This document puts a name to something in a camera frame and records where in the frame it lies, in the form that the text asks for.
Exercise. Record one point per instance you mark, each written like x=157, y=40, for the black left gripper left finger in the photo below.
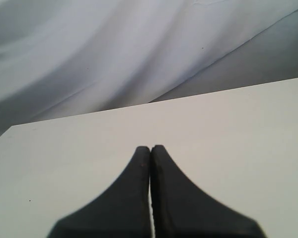
x=121, y=211

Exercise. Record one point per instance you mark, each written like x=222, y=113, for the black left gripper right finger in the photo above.
x=182, y=210

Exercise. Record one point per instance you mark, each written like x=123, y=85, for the white backdrop cloth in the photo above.
x=61, y=58

